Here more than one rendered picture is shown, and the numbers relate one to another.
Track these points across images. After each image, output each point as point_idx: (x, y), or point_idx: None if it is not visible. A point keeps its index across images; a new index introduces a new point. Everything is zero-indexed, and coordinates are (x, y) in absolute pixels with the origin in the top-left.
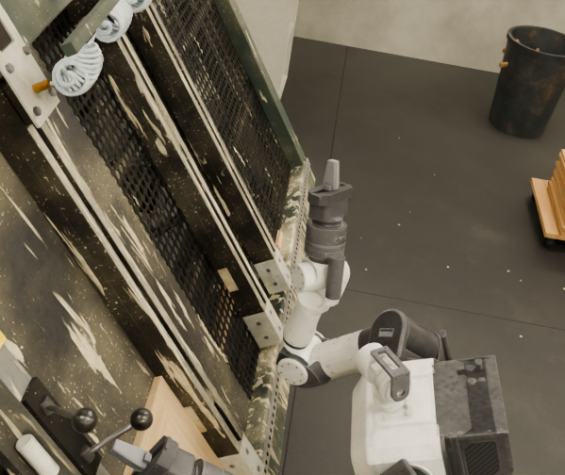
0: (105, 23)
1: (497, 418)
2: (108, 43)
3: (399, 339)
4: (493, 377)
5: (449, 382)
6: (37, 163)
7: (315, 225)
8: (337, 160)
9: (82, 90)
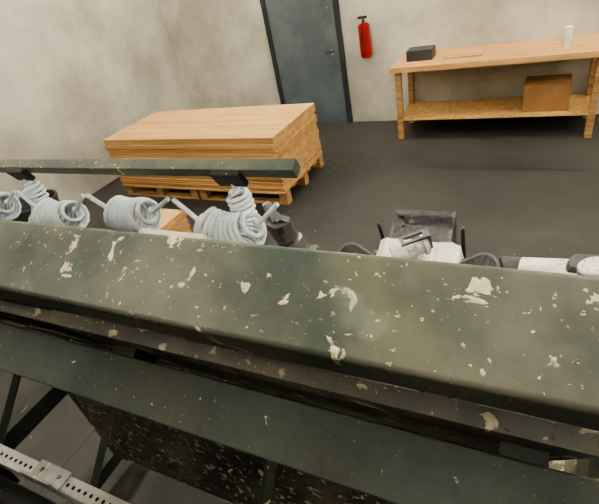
0: (151, 209)
1: (444, 214)
2: None
3: (364, 250)
4: (413, 211)
5: (408, 231)
6: None
7: (291, 245)
8: (266, 201)
9: (266, 229)
